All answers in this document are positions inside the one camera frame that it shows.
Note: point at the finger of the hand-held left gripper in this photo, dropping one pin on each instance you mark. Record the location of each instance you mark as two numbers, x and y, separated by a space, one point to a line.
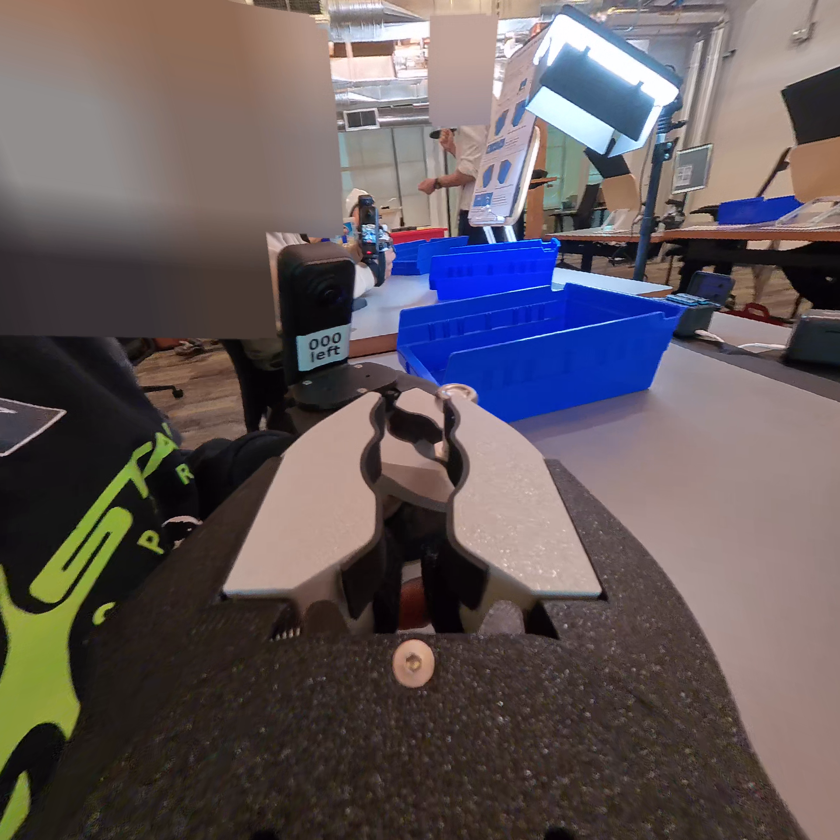
414 460
420 395

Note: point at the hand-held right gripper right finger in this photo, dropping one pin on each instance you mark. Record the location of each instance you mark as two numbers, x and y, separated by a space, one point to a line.
512 512

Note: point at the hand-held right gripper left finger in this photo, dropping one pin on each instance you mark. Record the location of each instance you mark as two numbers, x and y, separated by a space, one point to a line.
315 519

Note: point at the silver hex nut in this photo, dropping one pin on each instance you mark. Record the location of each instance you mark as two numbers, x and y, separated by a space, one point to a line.
457 390

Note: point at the blue plastic bin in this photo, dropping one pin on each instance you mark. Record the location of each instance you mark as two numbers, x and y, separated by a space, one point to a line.
492 269
420 256
551 355
759 210

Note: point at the person's left forearm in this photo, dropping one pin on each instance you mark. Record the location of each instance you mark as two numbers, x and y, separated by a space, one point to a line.
243 460

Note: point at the red plastic bin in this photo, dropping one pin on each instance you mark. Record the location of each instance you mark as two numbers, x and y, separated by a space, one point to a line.
418 234

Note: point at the black office chair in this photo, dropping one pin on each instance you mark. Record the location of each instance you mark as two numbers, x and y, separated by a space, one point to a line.
160 361

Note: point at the black printed shirt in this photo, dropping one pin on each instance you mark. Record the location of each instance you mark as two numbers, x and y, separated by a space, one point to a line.
79 551

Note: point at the roll-up banner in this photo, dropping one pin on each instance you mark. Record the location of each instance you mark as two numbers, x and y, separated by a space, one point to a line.
505 145

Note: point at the black and blue device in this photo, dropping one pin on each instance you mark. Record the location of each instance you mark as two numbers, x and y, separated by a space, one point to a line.
693 315

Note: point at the dark blue bag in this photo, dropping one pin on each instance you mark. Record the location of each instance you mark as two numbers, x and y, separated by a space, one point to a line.
710 286

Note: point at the red bag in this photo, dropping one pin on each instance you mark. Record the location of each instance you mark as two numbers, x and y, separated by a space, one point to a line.
756 314

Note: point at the grey tool case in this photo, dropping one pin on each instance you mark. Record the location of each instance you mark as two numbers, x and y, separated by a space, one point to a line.
814 339

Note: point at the studio light on stand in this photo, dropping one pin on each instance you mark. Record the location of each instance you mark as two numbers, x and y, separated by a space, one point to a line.
597 79

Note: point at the long wooden desk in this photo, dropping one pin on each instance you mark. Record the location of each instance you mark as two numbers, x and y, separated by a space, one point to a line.
788 236

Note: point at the wall air vent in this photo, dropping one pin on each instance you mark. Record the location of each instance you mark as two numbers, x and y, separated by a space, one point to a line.
361 120

